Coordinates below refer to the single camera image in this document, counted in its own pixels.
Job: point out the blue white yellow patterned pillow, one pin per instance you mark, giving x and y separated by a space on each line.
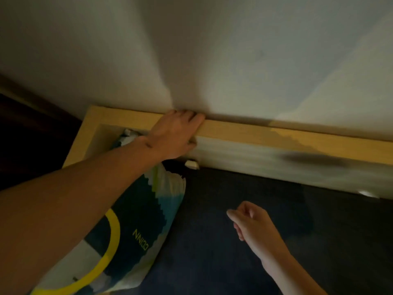
138 224

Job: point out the small white plastic bracket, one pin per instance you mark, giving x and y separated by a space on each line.
192 164

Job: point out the dark blue bed sheet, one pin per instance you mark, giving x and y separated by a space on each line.
261 236

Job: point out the person's right hand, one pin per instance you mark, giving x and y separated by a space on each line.
258 228

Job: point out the person's right fingers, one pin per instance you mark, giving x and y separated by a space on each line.
244 215

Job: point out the person's left hand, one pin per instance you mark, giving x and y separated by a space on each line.
172 136

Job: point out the dark wooden furniture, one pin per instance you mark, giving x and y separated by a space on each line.
33 144

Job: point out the person's left thumb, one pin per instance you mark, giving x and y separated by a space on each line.
191 143

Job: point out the light wooden bed headboard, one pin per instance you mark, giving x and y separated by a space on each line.
245 133

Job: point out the person's right forearm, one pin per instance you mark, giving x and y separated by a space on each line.
288 273

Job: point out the person's left forearm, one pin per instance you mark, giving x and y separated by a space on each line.
64 205

